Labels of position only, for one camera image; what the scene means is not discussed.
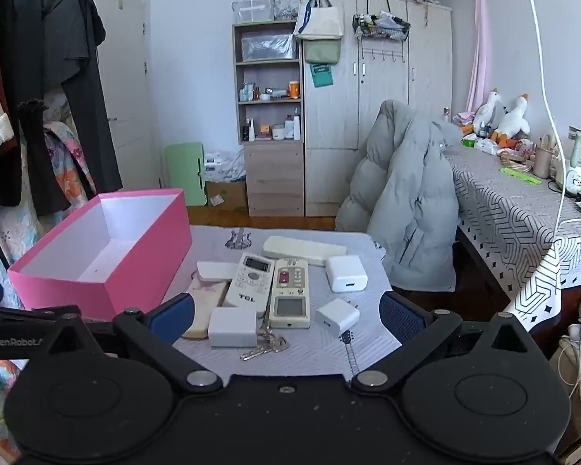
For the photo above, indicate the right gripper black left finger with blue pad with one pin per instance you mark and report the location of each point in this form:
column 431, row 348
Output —
column 150, row 337

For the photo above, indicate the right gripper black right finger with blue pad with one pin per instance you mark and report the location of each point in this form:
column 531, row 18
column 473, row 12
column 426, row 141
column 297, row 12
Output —
column 422, row 334

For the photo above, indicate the cream remote face down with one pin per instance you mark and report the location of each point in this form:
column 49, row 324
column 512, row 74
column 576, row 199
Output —
column 207, row 296

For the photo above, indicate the white square power adapter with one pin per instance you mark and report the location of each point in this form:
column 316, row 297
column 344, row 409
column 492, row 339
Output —
column 233, row 328

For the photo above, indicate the small white charger plug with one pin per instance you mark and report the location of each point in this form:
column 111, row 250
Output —
column 337, row 317

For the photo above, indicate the flat white card device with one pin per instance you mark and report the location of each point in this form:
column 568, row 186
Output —
column 212, row 272

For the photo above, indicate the pink cardboard box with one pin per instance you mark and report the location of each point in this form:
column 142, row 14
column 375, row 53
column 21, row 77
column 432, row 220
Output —
column 121, row 250

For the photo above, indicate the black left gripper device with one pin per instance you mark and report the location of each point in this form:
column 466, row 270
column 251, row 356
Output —
column 22, row 331

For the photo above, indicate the large white charger cube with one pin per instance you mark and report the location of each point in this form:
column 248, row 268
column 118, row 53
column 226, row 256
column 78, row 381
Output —
column 345, row 273

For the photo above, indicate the white TCL remote control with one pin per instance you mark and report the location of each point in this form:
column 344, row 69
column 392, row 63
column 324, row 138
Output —
column 250, row 287

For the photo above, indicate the silver keys bunch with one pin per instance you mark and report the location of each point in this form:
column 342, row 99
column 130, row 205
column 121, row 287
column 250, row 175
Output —
column 270, row 343

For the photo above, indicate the grey patterned table cloth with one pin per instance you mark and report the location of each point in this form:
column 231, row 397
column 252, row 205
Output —
column 311, row 352

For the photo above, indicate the long cream remote control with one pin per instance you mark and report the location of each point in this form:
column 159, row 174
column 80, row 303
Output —
column 277, row 247

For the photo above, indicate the cream remote with pink button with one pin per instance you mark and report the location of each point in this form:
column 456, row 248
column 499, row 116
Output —
column 290, row 307

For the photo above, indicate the grey puffer jacket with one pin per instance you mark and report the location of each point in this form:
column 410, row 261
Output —
column 402, row 195

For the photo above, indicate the black white geometric tablecloth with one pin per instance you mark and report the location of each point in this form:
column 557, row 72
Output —
column 527, row 236

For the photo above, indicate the floral quilt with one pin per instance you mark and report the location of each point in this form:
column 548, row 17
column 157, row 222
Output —
column 22, row 226

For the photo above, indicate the green folding table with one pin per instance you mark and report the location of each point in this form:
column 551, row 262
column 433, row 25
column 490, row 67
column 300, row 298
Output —
column 186, row 164

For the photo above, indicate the beige cup on desk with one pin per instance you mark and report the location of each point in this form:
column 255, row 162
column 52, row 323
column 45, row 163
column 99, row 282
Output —
column 542, row 162

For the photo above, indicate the white goose plush toy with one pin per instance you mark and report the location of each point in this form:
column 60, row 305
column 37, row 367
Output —
column 514, row 122

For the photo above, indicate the pink hanging towel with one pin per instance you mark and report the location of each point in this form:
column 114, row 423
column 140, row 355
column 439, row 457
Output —
column 481, row 57

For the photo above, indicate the light wood wardrobe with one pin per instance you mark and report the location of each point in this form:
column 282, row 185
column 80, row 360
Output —
column 338, row 117

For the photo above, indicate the green hanging pouch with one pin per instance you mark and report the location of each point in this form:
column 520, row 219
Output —
column 325, row 52

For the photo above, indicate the over-door hook rack basket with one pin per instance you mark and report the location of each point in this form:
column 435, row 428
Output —
column 382, row 29

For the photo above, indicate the wooden shelf cabinet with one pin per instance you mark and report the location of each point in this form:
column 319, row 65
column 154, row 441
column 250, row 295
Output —
column 269, row 108

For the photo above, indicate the black hanging clothes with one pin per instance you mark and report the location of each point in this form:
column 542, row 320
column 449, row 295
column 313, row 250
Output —
column 49, row 45

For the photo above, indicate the white tote bag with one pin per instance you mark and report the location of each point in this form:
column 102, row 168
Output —
column 319, row 20

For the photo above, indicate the clear storage box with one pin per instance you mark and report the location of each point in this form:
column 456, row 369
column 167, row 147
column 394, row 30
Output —
column 251, row 11

